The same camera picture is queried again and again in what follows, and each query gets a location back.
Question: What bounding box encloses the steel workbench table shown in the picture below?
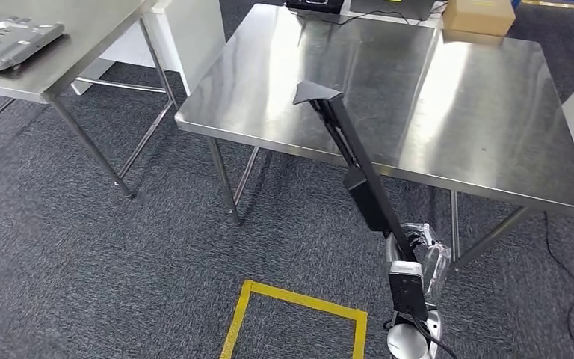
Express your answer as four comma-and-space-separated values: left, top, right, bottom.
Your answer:
174, 2, 574, 276

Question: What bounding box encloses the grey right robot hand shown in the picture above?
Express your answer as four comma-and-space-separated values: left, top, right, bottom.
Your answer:
384, 223, 453, 305

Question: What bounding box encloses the brown cardboard box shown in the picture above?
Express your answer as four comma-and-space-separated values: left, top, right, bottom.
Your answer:
441, 0, 516, 37

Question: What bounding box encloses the white desk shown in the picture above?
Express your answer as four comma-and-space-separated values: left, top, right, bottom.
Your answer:
339, 0, 448, 29

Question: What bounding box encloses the yellow floor tape square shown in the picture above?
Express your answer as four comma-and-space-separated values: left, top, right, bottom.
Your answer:
219, 279, 369, 359

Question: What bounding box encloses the black plastic plate bracket part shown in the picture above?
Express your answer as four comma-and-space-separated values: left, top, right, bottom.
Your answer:
292, 79, 418, 263

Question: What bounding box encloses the black floor cable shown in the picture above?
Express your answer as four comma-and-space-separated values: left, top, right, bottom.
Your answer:
543, 210, 574, 359

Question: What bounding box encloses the grey stamped metal panel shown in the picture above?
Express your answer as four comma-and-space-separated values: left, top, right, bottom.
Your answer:
0, 14, 66, 73

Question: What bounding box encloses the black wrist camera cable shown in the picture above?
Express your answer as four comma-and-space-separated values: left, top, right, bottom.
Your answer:
382, 316, 460, 359

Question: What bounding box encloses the thin black cable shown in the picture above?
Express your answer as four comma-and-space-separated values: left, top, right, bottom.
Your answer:
291, 7, 413, 28

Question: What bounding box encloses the grey laptop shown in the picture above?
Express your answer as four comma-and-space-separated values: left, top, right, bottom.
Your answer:
348, 0, 437, 22

